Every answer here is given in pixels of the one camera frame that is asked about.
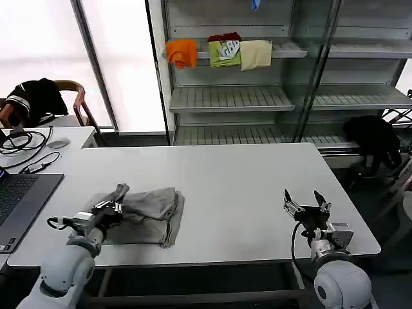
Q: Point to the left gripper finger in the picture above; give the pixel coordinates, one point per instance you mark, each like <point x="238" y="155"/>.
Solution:
<point x="102" y="204"/>
<point x="118" y="207"/>

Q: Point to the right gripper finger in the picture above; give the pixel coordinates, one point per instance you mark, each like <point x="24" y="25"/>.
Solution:
<point x="322" y="201"/>
<point x="291" y="204"/>

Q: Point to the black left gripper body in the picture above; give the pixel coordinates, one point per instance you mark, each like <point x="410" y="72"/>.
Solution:
<point x="107" y="218"/>

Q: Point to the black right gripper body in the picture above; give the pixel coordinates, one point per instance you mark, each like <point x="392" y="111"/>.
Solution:
<point x="313" y="218"/>

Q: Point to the grey printed t-shirt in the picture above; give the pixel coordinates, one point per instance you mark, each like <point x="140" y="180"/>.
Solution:
<point x="151" y="215"/>

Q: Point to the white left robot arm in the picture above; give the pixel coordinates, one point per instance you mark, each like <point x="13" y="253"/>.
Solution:
<point x="61" y="270"/>

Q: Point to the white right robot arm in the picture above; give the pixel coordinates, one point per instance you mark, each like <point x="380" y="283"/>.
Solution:
<point x="341" y="283"/>

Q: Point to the grey computer mouse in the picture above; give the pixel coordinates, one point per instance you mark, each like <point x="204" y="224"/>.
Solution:
<point x="58" y="143"/>

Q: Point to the dark grey laptop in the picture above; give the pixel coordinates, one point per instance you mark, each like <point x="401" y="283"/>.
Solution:
<point x="22" y="202"/>

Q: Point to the black garment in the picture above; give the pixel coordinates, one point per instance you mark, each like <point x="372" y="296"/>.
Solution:
<point x="373" y="138"/>

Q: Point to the brown wooden chair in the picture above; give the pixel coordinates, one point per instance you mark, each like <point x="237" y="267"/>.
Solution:
<point x="80" y="96"/>

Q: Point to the grey metal shelf with clothes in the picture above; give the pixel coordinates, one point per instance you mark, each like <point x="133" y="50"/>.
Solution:
<point x="257" y="96"/>

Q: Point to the black jacket with white stripes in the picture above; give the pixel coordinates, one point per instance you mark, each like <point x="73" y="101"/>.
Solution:
<point x="35" y="99"/>

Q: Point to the grey window post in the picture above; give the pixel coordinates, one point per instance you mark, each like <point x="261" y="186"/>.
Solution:
<point x="96" y="67"/>

